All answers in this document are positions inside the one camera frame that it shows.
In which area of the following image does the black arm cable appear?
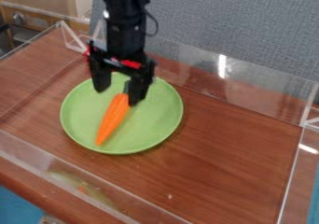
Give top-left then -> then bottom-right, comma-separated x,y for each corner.
142,8 -> 160,37

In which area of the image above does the orange toy carrot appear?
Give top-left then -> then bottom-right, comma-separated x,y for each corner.
94,82 -> 129,146

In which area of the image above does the green round plate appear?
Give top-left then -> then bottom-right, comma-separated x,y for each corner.
60,73 -> 183,155

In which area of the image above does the clear acrylic enclosure wall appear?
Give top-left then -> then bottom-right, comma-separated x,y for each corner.
0,25 -> 319,224

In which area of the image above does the red plastic block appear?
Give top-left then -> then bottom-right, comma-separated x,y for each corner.
84,47 -> 141,70

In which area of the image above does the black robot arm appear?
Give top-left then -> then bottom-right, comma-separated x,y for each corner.
86,0 -> 156,106

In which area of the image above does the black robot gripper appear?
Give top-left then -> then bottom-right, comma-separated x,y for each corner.
88,16 -> 154,106

